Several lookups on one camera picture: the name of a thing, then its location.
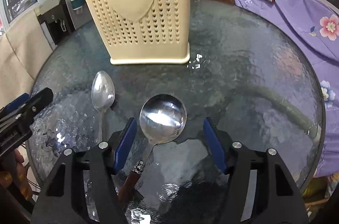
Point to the purple floral cloth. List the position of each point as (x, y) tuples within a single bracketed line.
[(313, 29)]

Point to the cream perforated utensil holder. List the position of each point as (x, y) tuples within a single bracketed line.
[(143, 31)]

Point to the teal cup holder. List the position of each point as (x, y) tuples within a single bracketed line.
[(77, 4)]

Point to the left hand yellow nails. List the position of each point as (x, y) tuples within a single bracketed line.
[(20, 176)]

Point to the round silver spoon wooden handle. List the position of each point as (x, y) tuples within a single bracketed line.
[(162, 119)]

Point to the water dispenser machine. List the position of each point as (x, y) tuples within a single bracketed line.
[(58, 19)]

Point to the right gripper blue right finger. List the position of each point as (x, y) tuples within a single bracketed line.
[(216, 148)]

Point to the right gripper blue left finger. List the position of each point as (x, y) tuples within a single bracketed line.
[(125, 142)]

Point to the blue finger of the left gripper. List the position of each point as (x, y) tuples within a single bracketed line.
[(36, 104), (15, 104)]

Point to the beige fabric cover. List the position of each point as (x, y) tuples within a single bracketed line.
[(24, 50)]

